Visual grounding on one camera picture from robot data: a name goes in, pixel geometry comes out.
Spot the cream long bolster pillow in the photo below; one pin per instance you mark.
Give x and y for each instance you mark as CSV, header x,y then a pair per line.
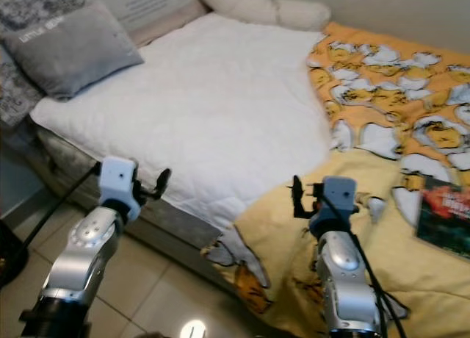
x,y
242,6

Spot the grey printed pillow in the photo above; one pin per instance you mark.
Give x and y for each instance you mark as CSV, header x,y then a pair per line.
x,y
15,95
29,4

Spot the book red green cover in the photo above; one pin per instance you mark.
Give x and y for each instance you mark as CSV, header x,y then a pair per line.
x,y
444,217

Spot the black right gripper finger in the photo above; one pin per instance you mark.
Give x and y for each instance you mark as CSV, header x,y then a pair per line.
x,y
298,198

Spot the grey Little Bear pillow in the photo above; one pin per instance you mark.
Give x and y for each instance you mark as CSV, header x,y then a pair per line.
x,y
73,51

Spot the bed with white quilted cover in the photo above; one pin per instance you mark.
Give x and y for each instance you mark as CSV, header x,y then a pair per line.
x,y
191,110

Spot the round black trash bin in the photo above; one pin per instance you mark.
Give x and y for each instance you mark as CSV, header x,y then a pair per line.
x,y
11,257

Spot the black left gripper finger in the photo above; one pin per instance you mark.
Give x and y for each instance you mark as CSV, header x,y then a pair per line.
x,y
161,182

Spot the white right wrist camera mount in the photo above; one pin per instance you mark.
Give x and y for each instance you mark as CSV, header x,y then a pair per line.
x,y
338,193

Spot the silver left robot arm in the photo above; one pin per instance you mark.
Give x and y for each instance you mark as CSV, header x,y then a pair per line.
x,y
88,242

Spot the yellow cartoon egg blanket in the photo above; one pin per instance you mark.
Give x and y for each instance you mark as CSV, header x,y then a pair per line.
x,y
272,235

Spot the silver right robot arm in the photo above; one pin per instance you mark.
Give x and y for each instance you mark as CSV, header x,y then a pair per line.
x,y
341,272

